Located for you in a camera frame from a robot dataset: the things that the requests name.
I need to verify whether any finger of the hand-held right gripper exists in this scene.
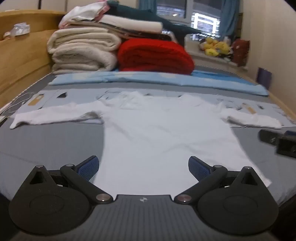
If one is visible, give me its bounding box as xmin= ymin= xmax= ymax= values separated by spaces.
xmin=258 ymin=129 xmax=282 ymax=145

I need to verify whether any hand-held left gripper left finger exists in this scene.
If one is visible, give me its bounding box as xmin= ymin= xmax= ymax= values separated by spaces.
xmin=23 ymin=155 xmax=114 ymax=205

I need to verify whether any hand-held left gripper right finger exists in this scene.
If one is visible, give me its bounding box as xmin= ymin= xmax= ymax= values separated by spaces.
xmin=173 ymin=156 xmax=266 ymax=205

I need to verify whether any white long-sleeved shirt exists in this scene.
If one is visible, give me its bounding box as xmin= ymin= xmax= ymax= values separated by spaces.
xmin=10 ymin=91 xmax=283 ymax=194

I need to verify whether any wooden bed footboard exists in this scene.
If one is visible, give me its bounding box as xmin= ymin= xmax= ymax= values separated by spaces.
xmin=268 ymin=93 xmax=296 ymax=126

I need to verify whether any purple box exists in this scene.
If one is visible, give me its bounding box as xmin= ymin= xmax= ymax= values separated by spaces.
xmin=257 ymin=67 xmax=273 ymax=90

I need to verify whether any red bag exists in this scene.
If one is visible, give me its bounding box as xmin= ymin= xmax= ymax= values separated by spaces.
xmin=231 ymin=38 xmax=250 ymax=66

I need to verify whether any light blue quilt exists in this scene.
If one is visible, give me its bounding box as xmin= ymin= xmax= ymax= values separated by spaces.
xmin=47 ymin=70 xmax=270 ymax=96

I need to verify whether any white window sill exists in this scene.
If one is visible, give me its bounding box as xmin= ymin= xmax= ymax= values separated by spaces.
xmin=185 ymin=39 xmax=248 ymax=70

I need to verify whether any yellow plush toy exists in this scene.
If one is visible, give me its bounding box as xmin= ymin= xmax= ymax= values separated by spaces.
xmin=199 ymin=37 xmax=232 ymax=57

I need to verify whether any cream folded blanket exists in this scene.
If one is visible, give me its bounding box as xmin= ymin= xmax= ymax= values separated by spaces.
xmin=47 ymin=28 xmax=122 ymax=75

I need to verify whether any red folded blanket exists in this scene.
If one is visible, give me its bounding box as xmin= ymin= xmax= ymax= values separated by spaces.
xmin=117 ymin=38 xmax=195 ymax=75

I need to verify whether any blue curtain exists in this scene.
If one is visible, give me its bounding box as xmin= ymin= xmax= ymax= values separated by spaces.
xmin=138 ymin=0 xmax=158 ymax=12
xmin=218 ymin=0 xmax=240 ymax=40

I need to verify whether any wooden headboard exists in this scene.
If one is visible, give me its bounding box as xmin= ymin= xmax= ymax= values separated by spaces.
xmin=0 ymin=10 xmax=67 ymax=109

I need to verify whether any window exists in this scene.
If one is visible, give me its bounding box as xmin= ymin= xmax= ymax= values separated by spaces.
xmin=156 ymin=0 xmax=223 ymax=37

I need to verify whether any white folded cloth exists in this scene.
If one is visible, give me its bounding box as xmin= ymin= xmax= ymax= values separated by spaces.
xmin=99 ymin=14 xmax=162 ymax=34

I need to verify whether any clear plastic bag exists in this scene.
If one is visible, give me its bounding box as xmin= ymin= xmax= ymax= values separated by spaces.
xmin=3 ymin=22 xmax=30 ymax=39

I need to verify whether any pink and white garment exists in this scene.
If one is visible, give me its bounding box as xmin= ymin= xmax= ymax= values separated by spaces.
xmin=59 ymin=0 xmax=110 ymax=27

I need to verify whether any teal shark plush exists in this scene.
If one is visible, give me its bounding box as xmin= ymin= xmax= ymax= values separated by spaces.
xmin=107 ymin=0 xmax=208 ymax=41

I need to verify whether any white cable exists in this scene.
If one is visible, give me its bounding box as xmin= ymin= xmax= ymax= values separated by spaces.
xmin=0 ymin=91 xmax=35 ymax=116

